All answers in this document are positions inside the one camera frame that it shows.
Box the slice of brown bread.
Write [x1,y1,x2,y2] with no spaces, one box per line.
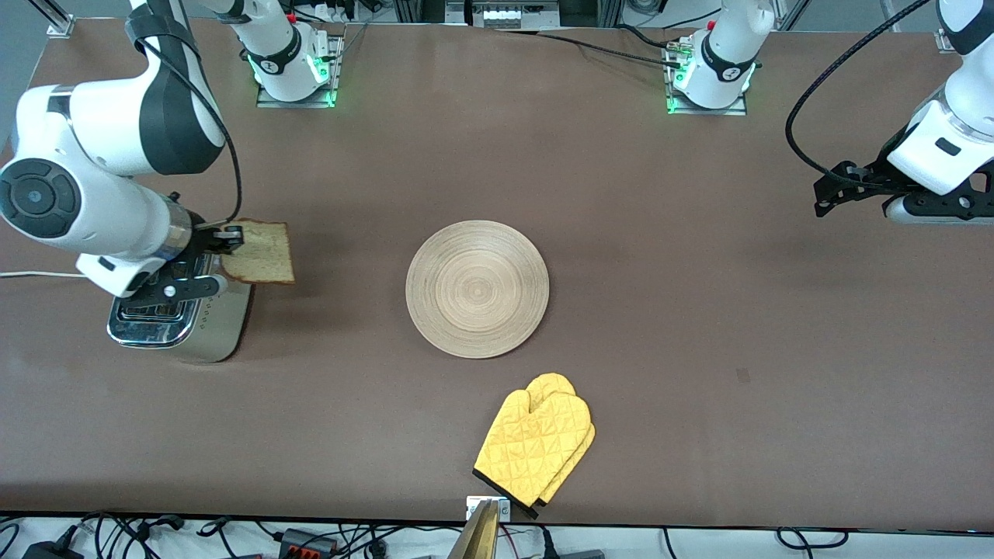
[221,220,297,285]

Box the round wooden plate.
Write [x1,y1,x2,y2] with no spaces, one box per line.
[405,220,551,360]

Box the chrome two-slot toaster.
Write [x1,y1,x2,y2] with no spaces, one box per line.
[106,252,255,364]

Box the black orange connector block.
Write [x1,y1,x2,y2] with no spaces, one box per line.
[278,528,340,557]

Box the yellow quilted oven mitt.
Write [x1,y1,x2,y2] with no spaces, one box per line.
[473,388,591,519]
[527,373,597,505]

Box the black power adapter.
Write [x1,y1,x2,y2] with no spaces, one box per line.
[22,538,86,559]

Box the white power strip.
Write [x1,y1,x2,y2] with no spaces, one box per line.
[470,0,561,29]

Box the golden metal bar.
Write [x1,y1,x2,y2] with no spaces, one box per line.
[447,499,499,559]

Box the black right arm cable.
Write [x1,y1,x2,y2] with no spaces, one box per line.
[128,27,243,226]

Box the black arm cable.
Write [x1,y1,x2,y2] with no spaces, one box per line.
[786,0,933,187]
[128,27,243,226]

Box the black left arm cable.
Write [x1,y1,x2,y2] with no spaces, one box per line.
[786,0,933,187]

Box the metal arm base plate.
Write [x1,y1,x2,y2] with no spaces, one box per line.
[256,31,344,109]
[666,39,749,117]

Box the thin black table cable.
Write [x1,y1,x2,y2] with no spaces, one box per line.
[497,30,684,67]

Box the small white bracket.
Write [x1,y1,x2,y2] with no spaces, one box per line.
[465,497,512,523]

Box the black cable plug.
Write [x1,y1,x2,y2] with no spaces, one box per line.
[536,528,606,559]

